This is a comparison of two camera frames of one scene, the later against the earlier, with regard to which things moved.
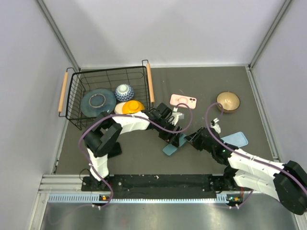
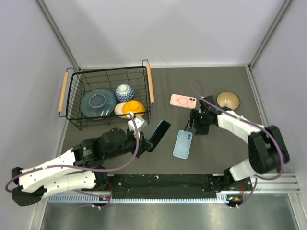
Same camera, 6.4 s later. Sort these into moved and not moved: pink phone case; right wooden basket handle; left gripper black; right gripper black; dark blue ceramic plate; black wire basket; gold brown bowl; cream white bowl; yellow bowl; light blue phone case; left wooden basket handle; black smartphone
Moved: right gripper black; light blue phone case; left gripper black; black smartphone
Not moved: pink phone case; left wooden basket handle; cream white bowl; right wooden basket handle; yellow bowl; gold brown bowl; dark blue ceramic plate; black wire basket
